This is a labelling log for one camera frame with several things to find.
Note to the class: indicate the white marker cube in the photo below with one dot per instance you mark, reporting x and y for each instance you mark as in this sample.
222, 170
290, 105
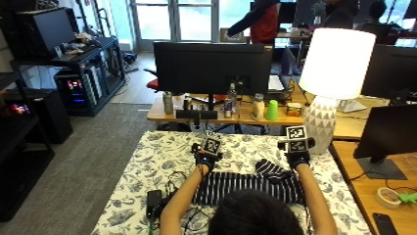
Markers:
211, 145
297, 137

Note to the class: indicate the wooden desk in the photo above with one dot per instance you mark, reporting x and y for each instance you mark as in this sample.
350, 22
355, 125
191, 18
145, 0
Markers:
234, 112

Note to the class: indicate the black monitor with stand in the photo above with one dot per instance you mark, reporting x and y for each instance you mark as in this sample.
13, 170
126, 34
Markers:
387, 137

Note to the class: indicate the blue floral tablecloth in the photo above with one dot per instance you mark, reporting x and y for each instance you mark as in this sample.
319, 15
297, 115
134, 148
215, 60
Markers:
142, 169

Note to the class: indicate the slim drink can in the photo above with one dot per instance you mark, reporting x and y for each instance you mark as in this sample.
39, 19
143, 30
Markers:
226, 107

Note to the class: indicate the right white marker cube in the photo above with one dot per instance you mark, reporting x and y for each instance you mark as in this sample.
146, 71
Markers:
297, 137

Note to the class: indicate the black white striped shirt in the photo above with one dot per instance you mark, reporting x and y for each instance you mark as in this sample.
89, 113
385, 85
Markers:
251, 184

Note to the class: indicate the green toy figure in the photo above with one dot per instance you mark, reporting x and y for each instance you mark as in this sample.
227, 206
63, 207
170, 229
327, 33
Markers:
407, 197

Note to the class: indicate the black computer tower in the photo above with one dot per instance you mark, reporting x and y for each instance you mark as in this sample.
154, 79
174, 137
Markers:
77, 88

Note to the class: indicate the clear plastic bottle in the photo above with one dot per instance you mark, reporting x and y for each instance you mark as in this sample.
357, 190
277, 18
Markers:
231, 93

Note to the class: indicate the person's right hand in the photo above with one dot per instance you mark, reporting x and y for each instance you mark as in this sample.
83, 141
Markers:
297, 156

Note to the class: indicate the black smartphone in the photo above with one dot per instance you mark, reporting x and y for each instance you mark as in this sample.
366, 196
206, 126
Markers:
385, 224

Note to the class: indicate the white table lamp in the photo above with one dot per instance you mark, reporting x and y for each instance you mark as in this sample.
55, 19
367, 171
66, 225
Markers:
331, 81

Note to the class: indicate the grey metal bottle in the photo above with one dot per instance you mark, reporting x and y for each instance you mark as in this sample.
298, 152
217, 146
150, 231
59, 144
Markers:
166, 102

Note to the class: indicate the black shelf rack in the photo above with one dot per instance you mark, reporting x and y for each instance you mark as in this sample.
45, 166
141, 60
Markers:
86, 65

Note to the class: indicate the the person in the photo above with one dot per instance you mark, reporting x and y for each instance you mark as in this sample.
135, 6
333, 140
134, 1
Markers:
253, 213

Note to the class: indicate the left white marker cube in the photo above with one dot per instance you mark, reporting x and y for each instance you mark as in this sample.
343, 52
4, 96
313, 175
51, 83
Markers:
211, 145

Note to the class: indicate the black power adapter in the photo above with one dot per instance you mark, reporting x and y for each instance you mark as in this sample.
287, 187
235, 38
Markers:
153, 203

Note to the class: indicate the pale squeeze bottle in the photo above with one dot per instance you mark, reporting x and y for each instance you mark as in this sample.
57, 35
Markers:
257, 107

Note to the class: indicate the roll of tape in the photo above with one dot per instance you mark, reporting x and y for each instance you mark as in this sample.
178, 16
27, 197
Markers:
387, 197

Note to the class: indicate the yellow small box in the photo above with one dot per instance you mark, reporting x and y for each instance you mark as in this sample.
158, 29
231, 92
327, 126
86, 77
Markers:
293, 109

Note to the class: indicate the person's left hand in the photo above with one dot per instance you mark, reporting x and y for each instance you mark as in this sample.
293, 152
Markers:
203, 159

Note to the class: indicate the black box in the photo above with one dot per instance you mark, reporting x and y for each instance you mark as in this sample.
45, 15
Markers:
45, 32

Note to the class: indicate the green plastic cup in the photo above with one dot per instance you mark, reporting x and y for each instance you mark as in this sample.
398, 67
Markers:
271, 110

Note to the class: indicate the large black monitor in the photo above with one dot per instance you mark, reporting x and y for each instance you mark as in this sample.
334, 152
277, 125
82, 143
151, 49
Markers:
211, 70

